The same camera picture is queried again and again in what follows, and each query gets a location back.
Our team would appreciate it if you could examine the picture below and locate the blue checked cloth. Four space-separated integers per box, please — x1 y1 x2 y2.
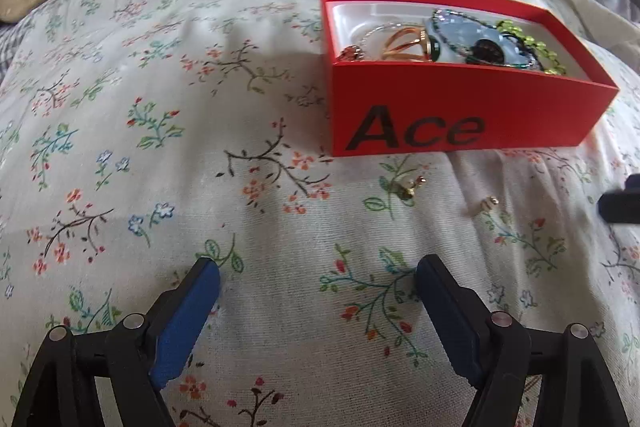
0 26 25 76

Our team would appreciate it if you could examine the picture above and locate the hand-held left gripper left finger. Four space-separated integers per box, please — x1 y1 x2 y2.
10 258 221 427

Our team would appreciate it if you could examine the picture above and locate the floral bed sheet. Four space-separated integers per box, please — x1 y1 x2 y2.
0 0 640 427

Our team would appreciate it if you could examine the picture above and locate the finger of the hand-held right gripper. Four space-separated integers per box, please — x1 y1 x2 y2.
597 173 640 224

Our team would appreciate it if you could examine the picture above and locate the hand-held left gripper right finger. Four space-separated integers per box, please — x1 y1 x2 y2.
416 254 631 427

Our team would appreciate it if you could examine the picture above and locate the dark round ring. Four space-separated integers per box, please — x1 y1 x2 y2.
472 39 505 64

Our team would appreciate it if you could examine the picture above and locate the green beaded bracelet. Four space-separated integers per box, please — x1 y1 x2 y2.
497 21 562 76

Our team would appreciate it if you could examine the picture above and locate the thin green seed bead bracelet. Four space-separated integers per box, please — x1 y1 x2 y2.
431 8 543 70

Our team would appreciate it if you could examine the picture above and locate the red cardboard box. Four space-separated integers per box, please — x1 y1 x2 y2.
319 0 621 158

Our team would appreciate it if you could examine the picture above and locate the clear beaded bracelet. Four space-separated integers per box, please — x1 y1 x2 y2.
361 24 403 58

